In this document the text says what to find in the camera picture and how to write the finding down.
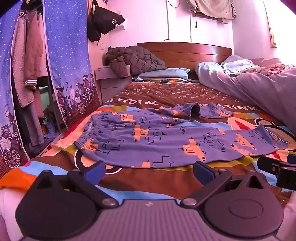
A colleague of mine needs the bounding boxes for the lilac duvet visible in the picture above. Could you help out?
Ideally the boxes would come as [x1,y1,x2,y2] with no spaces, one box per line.
[195,61,296,135]

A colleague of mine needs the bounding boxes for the blue starry printed curtain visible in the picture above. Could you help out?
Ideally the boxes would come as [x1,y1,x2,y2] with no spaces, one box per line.
[0,0,31,180]
[42,0,103,130]

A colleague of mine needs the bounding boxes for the purple pants with orange print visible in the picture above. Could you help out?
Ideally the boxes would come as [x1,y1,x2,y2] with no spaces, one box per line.
[74,103,290,169]

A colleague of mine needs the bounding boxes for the pink fleece jacket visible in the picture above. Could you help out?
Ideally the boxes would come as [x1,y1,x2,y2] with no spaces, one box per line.
[11,10,49,108]

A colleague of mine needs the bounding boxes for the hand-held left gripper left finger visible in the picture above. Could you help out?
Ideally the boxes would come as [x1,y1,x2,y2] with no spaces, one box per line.
[29,161,118,208]

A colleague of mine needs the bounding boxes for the framed wall picture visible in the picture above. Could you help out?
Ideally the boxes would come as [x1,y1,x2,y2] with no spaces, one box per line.
[266,5,277,49]

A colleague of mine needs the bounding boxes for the black hanging bag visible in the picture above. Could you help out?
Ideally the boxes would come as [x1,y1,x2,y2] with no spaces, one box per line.
[87,0,126,42]

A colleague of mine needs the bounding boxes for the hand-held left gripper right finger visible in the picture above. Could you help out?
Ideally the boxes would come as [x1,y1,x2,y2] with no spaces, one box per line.
[180,161,279,208]

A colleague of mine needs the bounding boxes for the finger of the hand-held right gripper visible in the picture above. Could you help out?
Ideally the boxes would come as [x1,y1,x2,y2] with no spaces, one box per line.
[257,156,296,191]

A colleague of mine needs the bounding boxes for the grey nightstand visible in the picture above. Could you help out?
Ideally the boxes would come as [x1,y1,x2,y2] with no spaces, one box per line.
[94,65,133,105]

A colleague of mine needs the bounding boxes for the white cloth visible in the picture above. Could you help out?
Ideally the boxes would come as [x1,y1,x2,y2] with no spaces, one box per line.
[0,188,23,241]

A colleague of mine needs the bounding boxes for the floral blanket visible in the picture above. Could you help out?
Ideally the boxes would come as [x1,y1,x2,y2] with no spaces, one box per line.
[240,63,296,76]

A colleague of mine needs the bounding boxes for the wooden headboard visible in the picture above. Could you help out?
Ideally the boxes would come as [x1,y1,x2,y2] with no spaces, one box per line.
[137,42,233,80]

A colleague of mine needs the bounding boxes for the pale blue pillow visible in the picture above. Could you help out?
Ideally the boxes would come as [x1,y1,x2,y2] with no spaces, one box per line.
[221,55,260,74]

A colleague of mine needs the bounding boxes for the beige hanging garment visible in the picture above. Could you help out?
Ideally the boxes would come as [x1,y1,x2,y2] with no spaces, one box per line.
[187,0,237,24]

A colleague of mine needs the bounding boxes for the colourful printed bedspread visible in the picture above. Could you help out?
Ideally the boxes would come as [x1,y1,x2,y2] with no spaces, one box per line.
[0,80,296,209]

